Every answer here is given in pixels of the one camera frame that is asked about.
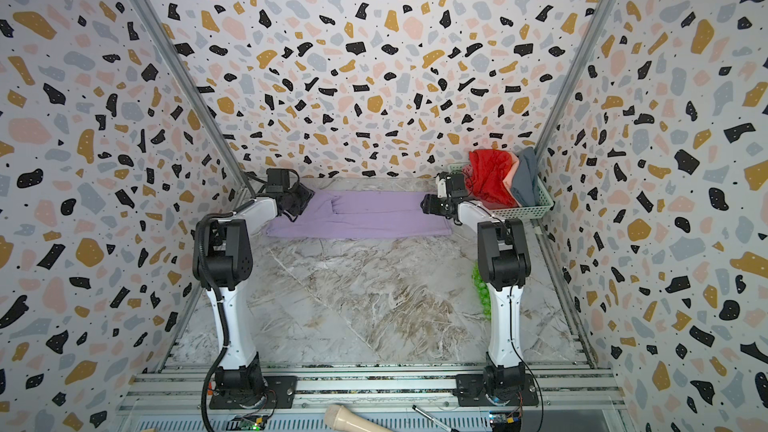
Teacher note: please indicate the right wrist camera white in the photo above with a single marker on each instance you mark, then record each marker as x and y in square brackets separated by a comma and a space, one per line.
[441, 184]

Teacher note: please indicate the aluminium corner post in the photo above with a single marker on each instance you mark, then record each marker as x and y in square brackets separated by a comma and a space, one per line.
[167, 51]
[577, 66]

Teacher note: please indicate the grey t shirt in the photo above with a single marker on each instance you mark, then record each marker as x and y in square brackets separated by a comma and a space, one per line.
[524, 179]

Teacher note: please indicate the aluminium mounting rail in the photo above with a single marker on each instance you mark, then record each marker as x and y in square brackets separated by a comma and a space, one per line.
[573, 397]

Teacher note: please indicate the beige cylindrical handle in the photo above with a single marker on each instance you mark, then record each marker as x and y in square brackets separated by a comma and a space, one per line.
[339, 418]

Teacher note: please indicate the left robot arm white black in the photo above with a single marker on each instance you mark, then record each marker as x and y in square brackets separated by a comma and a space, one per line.
[223, 263]

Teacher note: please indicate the mint green plastic basket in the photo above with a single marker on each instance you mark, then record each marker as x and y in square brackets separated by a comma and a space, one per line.
[528, 210]

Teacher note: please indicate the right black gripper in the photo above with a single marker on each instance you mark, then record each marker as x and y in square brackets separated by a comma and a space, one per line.
[432, 205]

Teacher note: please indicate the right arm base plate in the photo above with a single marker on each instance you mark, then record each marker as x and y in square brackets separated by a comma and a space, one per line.
[471, 392]

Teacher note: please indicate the small green circuit board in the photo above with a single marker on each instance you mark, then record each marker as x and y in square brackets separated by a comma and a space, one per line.
[257, 423]

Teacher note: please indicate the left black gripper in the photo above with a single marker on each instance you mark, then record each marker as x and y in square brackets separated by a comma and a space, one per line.
[304, 193]

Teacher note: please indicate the metal screwdriver tool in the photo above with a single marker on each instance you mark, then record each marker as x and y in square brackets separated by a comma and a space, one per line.
[433, 420]

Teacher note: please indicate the left aluminium corner post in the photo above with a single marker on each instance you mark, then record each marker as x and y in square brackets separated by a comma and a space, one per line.
[167, 51]

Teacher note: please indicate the pink t shirt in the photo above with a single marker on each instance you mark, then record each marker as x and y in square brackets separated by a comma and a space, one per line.
[510, 164]

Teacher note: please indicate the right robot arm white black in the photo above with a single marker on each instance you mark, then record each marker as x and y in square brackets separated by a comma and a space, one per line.
[504, 266]

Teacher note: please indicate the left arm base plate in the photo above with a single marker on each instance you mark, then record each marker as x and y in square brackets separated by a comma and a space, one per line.
[270, 392]

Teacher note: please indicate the lilac t shirt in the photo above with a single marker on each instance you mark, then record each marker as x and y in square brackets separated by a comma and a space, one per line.
[359, 215]

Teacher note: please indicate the right aluminium corner post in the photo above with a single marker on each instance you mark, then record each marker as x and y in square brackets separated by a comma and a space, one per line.
[577, 66]

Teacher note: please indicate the red t shirt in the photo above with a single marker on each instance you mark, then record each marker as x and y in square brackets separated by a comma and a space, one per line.
[483, 176]

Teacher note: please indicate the green plastic grape bunch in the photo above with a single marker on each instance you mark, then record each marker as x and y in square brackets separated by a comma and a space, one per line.
[482, 292]

